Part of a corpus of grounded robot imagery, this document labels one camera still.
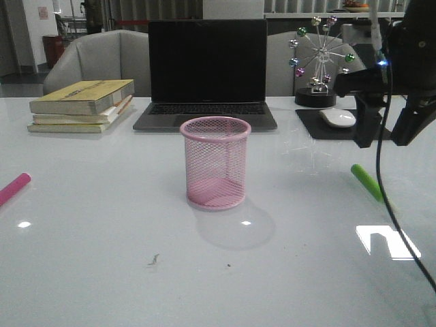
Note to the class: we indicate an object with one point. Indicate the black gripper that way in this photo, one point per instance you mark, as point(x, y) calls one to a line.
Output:
point(409, 50)

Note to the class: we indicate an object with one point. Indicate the green highlighter pen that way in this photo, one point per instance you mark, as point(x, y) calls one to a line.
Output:
point(369, 183)

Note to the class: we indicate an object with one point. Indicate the pink highlighter pen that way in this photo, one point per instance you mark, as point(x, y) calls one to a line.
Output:
point(11, 189)

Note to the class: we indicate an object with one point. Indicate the pink mesh pen holder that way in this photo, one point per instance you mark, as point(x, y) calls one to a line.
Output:
point(215, 161)

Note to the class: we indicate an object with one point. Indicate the white computer mouse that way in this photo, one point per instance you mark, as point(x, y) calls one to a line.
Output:
point(340, 118)

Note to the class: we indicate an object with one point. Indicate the black mouse pad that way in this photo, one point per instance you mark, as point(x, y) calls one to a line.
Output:
point(320, 130)

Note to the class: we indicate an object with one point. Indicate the ferris wheel desk toy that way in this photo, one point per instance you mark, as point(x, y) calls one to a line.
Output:
point(318, 58)

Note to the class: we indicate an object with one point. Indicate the grey armchair right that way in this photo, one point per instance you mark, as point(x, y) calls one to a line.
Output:
point(282, 68)

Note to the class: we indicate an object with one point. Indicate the grey armchair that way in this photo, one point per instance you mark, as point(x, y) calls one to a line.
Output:
point(118, 54)
point(282, 68)

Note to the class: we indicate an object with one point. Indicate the fruit bowl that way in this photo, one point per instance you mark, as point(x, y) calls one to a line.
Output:
point(355, 6)

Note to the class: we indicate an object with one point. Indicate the dark grey laptop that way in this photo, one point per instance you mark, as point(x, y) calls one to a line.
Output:
point(207, 68)

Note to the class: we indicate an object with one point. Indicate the white box behind laptop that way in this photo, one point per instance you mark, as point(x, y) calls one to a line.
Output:
point(233, 9)

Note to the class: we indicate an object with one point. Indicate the grey armchair left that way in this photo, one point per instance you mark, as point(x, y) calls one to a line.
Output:
point(118, 54)

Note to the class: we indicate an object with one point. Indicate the yellow top book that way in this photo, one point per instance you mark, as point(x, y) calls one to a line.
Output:
point(87, 97)

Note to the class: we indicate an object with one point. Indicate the yellow book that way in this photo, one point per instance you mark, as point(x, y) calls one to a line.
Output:
point(79, 128)
point(87, 97)

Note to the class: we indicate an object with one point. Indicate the red trash bin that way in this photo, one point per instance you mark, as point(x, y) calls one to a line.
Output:
point(53, 48)

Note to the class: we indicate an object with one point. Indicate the middle cream book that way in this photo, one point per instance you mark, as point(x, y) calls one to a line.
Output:
point(106, 117)

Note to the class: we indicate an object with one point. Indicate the bottom yellow book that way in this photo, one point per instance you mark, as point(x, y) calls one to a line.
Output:
point(79, 128)

